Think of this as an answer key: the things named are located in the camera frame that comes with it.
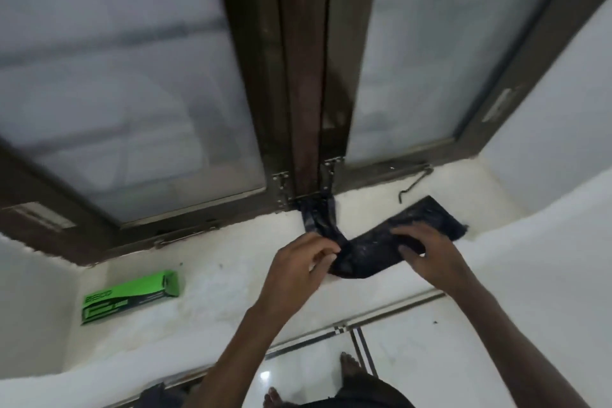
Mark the person's left hand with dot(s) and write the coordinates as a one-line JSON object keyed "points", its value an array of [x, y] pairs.
{"points": [[291, 274]]}

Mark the person's right hand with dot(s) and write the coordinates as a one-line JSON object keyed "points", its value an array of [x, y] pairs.
{"points": [[437, 257]]}

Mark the person's left fingers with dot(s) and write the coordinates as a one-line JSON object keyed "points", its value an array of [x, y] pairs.
{"points": [[319, 246]]}

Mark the person's right fingers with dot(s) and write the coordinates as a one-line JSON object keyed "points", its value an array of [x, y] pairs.
{"points": [[410, 236]]}

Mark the dark blue cleaning cloth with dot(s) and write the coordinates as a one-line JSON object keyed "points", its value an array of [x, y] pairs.
{"points": [[377, 250]]}

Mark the person's left forearm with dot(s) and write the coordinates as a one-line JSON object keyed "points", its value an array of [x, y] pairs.
{"points": [[239, 360]]}

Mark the person's right forearm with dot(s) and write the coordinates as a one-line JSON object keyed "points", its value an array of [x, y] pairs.
{"points": [[507, 340]]}

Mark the black metal window stay hook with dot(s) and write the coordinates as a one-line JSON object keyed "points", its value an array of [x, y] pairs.
{"points": [[411, 187]]}

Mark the silver metal window hinge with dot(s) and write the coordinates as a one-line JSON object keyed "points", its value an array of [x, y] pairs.
{"points": [[281, 190], [330, 174]]}

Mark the person's right foot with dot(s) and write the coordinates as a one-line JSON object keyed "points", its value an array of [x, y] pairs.
{"points": [[350, 364]]}

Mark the person's foot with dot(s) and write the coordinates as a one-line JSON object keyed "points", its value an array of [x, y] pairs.
{"points": [[350, 364], [276, 398]]}

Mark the brown metal window stay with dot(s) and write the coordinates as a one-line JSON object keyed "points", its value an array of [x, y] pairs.
{"points": [[184, 234]]}

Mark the person's dark shorts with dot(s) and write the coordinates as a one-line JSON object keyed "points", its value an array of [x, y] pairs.
{"points": [[363, 393]]}

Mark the person's left foot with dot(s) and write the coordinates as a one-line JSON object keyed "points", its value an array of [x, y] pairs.
{"points": [[276, 398]]}

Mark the green cardboard box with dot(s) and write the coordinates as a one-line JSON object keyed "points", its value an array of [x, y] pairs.
{"points": [[131, 296]]}

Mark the frosted glass window pane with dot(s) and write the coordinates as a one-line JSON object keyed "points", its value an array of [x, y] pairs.
{"points": [[430, 39], [119, 87]]}

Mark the brown wooden window frame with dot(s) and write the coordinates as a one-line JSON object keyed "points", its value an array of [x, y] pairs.
{"points": [[306, 63]]}

